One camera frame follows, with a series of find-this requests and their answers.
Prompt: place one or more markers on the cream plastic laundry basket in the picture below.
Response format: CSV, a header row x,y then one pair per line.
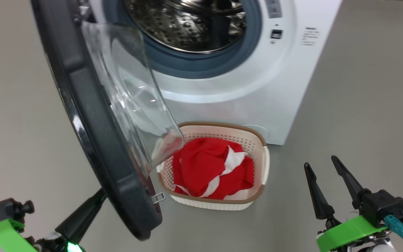
x,y
255,143

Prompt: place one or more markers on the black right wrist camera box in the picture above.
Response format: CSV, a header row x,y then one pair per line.
x,y
378,208

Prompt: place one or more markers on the black glass washing machine door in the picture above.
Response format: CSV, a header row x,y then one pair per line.
x,y
93,140

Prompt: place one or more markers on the white washing machine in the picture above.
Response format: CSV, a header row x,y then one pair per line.
x,y
240,87

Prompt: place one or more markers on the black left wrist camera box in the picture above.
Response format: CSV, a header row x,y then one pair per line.
x,y
7,210

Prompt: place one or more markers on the red white garment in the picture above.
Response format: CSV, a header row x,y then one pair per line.
x,y
201,164

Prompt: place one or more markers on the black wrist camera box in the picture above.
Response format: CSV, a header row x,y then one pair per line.
x,y
378,208
7,210

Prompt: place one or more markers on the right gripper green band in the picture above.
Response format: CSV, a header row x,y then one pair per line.
x,y
348,232

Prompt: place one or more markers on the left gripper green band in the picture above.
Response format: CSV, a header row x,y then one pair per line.
x,y
9,238

